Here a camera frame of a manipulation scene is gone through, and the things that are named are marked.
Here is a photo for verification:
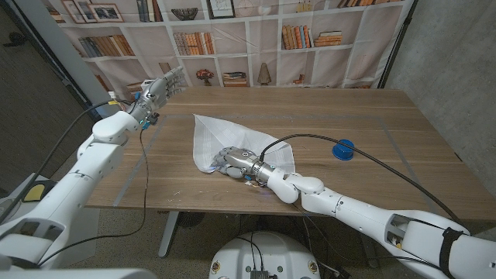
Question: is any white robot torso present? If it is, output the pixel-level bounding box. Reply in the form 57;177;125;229
208;231;322;279

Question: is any black door handle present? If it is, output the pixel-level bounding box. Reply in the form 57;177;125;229
2;31;27;48

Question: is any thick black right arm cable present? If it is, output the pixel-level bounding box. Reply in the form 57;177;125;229
258;133;472;236

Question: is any yellow and black floor pad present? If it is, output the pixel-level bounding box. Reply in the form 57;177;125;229
22;181;55;203

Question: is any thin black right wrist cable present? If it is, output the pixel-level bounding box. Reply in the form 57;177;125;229
296;207;443;268

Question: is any grey metal table leg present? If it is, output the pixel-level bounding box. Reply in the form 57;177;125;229
158;211;180;259
362;238;380;269

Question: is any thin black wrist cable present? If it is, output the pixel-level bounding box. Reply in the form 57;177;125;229
296;207;443;268
38;129;150;267

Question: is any white floor mat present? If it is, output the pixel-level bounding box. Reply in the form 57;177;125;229
0;173;59;210

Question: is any printed bookshelf backdrop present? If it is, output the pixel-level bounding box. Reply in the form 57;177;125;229
40;0;418;113

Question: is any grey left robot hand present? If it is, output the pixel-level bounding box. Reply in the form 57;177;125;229
129;65;186;123

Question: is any blue round block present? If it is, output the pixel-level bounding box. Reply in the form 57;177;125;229
332;139;356;161

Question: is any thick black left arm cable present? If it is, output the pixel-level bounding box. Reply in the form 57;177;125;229
0;99;133;224

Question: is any white cloth napkin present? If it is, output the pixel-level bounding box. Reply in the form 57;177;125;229
192;114;296;175

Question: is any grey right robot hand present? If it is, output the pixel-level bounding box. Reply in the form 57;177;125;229
214;146;277;183

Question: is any thin black left wrist cable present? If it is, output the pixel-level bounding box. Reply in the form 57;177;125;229
38;129;150;267

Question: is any black backdrop stand pole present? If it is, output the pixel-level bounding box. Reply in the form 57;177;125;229
377;0;419;89

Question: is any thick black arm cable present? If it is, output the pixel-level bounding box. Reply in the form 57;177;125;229
258;133;472;236
0;99;133;224

